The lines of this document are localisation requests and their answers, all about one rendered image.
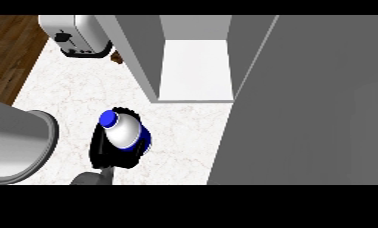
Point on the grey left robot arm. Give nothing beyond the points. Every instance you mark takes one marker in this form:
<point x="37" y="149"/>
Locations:
<point x="93" y="178"/>

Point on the small brown object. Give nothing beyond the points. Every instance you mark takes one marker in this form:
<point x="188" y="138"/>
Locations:
<point x="117" y="57"/>

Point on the large grey rounded appliance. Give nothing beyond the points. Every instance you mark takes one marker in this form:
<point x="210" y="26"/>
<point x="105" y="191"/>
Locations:
<point x="22" y="147"/>

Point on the white blue-capped water bottle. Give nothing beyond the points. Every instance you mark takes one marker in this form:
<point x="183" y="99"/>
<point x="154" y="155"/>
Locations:
<point x="123" y="132"/>

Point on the silver toaster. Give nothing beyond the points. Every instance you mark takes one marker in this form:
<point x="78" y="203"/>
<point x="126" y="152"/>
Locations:
<point x="81" y="35"/>

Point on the dark grey cabinet door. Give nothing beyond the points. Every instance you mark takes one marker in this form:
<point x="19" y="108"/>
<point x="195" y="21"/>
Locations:
<point x="304" y="105"/>

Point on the grey open cabinet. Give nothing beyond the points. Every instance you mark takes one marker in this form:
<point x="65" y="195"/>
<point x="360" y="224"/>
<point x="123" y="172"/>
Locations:
<point x="182" y="62"/>

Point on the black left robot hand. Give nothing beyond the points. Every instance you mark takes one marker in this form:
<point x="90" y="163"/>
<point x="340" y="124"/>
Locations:
<point x="101" y="153"/>

